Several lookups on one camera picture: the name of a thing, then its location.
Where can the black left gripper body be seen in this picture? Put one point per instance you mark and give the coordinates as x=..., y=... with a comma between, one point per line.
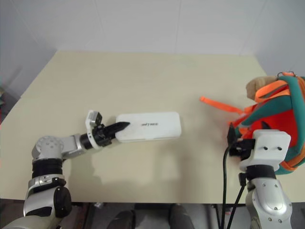
x=101, y=137

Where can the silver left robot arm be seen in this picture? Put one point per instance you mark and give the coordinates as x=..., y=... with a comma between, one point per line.
x=47, y=148

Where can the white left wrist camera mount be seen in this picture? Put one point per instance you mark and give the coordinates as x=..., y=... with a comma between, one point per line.
x=91, y=118

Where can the white rectangular box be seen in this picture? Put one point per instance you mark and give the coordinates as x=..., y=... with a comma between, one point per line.
x=152, y=127

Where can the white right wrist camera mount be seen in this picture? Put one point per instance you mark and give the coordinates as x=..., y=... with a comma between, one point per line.
x=267, y=148

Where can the orange and teal backpack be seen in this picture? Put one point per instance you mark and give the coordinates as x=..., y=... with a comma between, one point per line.
x=281, y=114

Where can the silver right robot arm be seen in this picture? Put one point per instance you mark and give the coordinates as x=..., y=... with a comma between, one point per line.
x=267, y=202

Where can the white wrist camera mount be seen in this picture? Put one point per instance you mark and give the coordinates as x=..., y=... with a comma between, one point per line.
x=267, y=148
x=91, y=118

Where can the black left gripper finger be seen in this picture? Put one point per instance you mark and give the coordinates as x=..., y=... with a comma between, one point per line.
x=118, y=127

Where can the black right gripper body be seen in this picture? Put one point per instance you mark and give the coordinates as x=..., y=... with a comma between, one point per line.
x=243, y=148

